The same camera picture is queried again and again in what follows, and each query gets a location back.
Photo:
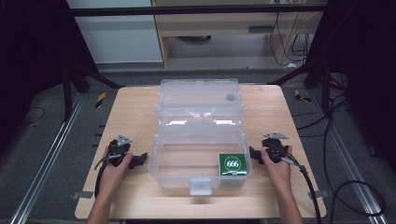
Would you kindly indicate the person's right hand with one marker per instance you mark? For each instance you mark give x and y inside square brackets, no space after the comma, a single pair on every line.
[279,174]

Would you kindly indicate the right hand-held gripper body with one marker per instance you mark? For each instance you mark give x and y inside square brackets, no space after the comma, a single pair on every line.
[274,146]

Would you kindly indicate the grey tape strip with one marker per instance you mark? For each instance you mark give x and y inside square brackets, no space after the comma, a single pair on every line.
[318,194]
[82,195]

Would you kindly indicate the green square packet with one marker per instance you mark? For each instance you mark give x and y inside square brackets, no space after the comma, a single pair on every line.
[233,165]

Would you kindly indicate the white cabinet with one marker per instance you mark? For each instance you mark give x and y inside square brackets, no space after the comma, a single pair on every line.
[118,34]

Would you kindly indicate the person's left hand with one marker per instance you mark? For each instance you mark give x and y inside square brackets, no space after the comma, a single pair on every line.
[112,174]

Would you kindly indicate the black horizontal bar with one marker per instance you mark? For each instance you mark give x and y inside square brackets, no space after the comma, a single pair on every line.
[193,10]

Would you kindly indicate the aluminium floor rail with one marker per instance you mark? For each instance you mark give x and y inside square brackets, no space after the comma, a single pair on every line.
[46,158]
[351,168]

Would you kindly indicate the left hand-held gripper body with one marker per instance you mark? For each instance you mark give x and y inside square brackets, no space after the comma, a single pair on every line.
[119,150]

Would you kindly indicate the yellow black striped tape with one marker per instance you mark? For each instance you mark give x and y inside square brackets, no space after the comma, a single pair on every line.
[301,96]
[100,100]

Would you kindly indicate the black metal stand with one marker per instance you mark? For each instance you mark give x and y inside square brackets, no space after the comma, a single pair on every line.
[74,84]
[314,77]

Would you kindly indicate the light wooden desk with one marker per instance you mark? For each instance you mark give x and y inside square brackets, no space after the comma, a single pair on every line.
[236,25]

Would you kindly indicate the clear plastic storage box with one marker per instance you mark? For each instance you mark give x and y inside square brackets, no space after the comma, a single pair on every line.
[199,137]

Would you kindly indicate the black curtain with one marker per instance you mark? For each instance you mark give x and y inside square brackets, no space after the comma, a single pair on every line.
[34,68]
[364,74]

